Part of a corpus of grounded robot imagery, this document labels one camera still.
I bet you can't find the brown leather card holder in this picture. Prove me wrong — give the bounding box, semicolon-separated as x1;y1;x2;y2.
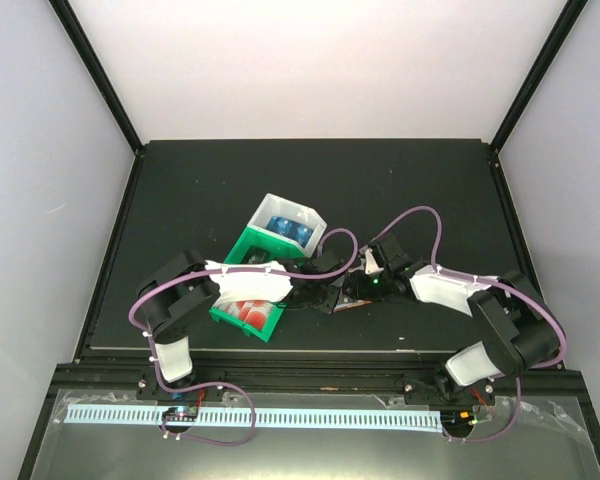
329;282;373;314

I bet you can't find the white bin with blue cards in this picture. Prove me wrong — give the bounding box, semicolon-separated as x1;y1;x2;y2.
247;193;327;256

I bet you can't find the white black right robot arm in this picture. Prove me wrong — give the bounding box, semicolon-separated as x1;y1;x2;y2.
342;234;566;403

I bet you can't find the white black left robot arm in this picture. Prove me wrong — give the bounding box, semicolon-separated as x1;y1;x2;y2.
128;251;356;399

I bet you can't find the blue VIP card front stack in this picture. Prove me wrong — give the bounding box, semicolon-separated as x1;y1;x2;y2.
287;221;314;247

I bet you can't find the blue vip card stack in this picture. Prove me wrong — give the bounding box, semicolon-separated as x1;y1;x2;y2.
266;216;293;236
287;221;314;247

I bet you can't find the green bin with red cards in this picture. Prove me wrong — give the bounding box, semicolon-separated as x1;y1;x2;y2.
209;300;284;343

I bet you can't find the red white card stack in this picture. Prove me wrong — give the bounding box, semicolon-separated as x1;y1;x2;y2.
224;300;273;331

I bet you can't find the blue VIP card rear stack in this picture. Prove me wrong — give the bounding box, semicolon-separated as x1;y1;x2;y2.
266;216;293;236

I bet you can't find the green bin with black cards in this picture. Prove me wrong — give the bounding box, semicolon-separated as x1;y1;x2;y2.
225;227;305;264

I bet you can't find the right controller circuit board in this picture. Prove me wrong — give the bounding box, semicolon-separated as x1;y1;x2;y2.
440;410;493;428

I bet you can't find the controller circuit board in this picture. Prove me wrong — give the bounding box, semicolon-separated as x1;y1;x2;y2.
161;406;198;423
440;410;493;428

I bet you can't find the clear acrylic front panel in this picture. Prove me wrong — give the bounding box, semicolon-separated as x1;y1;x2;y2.
23;391;600;479

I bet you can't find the left controller circuit board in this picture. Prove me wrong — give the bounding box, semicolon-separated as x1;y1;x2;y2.
161;406;198;423

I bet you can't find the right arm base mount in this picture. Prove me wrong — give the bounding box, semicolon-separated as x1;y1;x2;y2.
402;370;495;409

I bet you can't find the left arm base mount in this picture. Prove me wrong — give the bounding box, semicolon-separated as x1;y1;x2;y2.
133;367;227;403

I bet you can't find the black aluminium frame rail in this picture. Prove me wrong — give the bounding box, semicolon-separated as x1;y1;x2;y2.
54;349;586;401

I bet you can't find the white slotted cable duct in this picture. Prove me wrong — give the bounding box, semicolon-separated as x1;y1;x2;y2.
64;404;443;433

